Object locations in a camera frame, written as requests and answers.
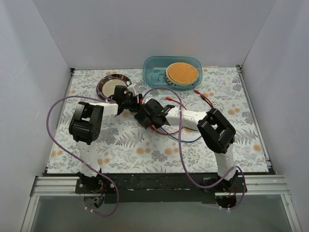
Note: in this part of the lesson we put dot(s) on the floral patterned table mat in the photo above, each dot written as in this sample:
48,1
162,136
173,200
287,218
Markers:
124,146

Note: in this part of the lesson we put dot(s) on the dark rimmed beige plate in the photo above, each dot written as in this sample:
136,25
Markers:
105,87

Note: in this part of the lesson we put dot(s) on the teal transparent plastic container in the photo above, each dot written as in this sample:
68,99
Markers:
176,73

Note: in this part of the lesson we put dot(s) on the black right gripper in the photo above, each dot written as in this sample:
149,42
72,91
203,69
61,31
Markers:
144,116

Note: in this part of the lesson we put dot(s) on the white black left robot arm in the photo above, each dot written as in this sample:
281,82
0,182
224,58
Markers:
85,125

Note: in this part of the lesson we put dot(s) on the orange woven round coaster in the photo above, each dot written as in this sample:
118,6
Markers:
182,72

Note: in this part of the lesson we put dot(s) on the aluminium frame rail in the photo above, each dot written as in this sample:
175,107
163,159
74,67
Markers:
65,185

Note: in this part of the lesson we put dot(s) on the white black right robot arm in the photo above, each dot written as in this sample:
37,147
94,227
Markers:
216,131

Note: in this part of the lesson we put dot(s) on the black network switch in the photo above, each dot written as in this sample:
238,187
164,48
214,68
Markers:
143,119

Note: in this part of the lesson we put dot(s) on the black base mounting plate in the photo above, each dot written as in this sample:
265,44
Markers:
154,188

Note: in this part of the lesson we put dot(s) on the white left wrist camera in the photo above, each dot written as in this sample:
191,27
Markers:
131,89

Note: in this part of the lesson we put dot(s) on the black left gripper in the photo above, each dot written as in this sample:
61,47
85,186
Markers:
134,102

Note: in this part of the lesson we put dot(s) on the striped bowl in container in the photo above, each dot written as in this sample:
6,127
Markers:
173,81

